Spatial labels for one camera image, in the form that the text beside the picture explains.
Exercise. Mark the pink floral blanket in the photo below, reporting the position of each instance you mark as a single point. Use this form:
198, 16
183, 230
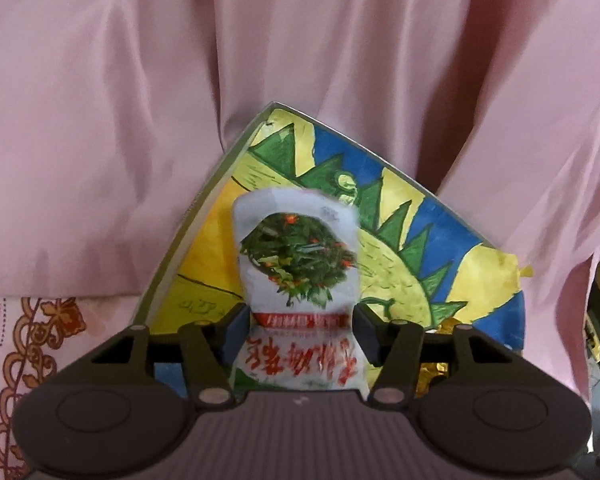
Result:
30, 340

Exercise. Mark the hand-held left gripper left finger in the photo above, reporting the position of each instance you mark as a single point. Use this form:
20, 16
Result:
237, 328

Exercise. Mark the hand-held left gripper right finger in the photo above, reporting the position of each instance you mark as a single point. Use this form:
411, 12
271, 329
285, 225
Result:
365, 331

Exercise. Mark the painted cardboard box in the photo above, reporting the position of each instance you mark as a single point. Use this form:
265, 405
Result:
430, 240

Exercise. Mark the large pink curtain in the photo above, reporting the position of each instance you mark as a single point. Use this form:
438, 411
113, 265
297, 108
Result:
130, 110

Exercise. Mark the white vegetable snack packet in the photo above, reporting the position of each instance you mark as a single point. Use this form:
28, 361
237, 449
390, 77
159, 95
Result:
295, 260

